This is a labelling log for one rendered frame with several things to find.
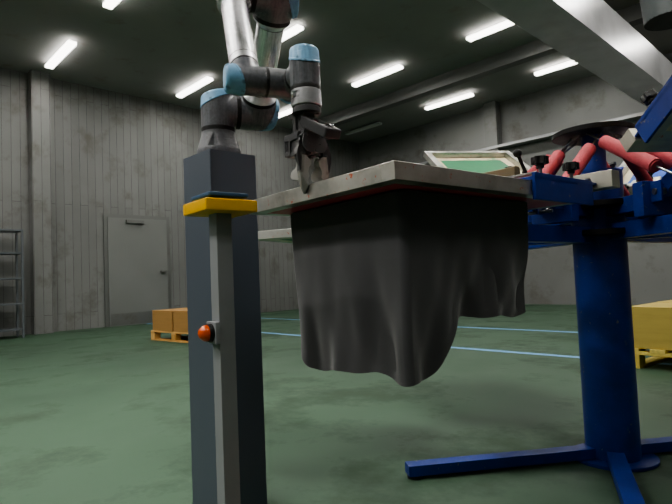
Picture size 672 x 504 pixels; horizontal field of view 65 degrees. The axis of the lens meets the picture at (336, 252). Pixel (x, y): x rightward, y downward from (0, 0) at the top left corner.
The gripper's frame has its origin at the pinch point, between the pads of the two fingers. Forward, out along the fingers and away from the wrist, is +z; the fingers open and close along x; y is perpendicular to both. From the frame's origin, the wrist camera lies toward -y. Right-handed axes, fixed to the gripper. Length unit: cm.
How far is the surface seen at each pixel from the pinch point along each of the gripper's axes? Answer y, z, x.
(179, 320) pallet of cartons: 572, 70, -194
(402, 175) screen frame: -29.2, 2.0, -0.2
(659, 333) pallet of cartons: 55, 72, -344
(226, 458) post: 10, 61, 20
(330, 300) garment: 5.3, 27.4, -7.5
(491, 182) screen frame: -29.2, 1.1, -29.5
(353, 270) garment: -5.0, 20.1, -6.9
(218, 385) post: 11, 45, 21
